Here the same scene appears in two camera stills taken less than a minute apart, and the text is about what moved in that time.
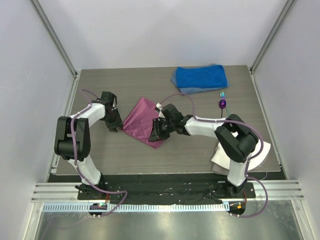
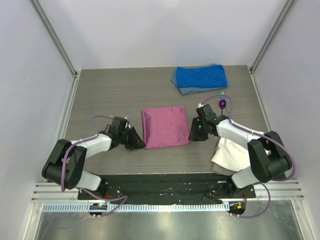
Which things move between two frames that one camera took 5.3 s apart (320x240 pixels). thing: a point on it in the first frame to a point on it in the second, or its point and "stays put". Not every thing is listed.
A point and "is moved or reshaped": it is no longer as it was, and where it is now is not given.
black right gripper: x=161 y=125 to x=198 y=131
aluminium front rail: x=263 y=190 stays put
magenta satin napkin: x=138 y=123 is moved or reshaped
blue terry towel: x=201 y=76 stays put
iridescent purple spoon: x=222 y=104 stays put
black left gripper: x=118 y=122 to x=137 y=142
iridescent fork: x=223 y=97 stays put
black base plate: x=166 y=188 stays put
